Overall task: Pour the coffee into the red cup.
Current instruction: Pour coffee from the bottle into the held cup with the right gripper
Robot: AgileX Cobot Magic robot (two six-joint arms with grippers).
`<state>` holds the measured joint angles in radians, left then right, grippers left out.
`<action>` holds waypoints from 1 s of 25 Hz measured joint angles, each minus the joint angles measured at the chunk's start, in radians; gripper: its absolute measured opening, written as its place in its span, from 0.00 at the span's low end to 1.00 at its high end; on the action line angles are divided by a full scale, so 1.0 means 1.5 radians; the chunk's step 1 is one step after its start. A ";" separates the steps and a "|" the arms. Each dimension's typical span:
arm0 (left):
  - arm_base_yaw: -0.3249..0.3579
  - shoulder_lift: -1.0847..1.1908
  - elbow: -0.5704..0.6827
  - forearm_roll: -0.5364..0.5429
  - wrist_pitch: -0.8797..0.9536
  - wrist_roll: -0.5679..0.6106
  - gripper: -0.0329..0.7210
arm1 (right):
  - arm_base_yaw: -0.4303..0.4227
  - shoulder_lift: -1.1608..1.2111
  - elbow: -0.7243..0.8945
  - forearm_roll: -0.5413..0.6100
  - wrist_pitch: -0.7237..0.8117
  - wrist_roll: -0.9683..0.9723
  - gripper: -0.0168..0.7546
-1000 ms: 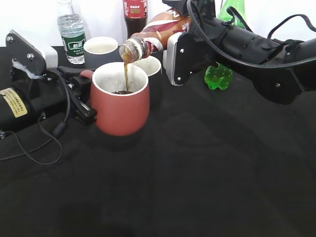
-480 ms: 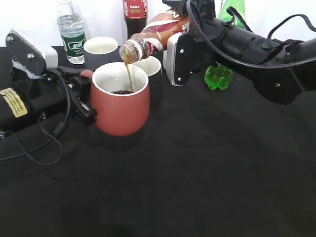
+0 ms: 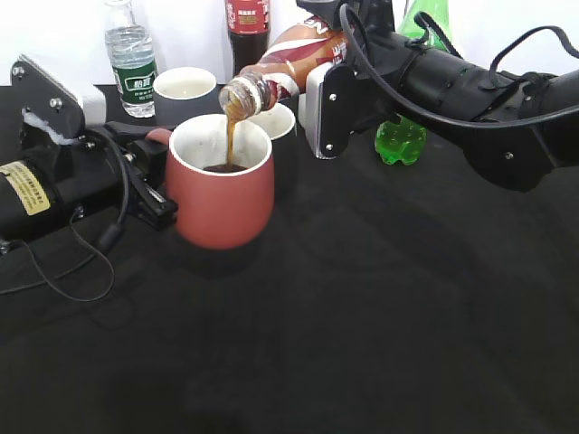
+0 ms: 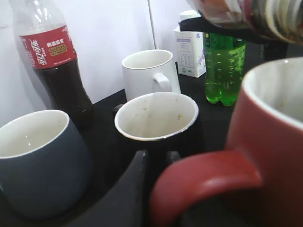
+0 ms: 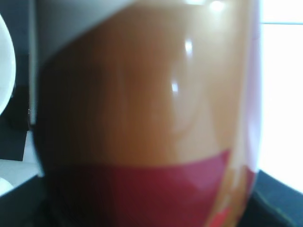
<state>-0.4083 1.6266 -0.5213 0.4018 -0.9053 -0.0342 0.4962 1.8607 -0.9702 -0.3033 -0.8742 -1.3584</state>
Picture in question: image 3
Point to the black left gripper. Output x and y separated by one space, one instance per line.
69 144

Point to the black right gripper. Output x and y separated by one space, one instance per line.
343 99

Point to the dark red ceramic mug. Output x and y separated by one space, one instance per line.
218 211

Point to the brown nescafe coffee bottle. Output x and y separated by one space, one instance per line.
282 71

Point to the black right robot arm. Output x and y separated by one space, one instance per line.
512 129

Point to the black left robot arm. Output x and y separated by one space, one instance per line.
30 210

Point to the white ceramic mug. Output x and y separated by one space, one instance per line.
302 110

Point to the green sprite bottle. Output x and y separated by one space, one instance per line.
404 142

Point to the black ceramic mug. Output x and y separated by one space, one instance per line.
277 122

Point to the grey ceramic mug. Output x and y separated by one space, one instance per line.
182 93

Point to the cola bottle red label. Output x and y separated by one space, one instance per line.
248 24

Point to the clear water bottle green label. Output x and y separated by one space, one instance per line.
132 59

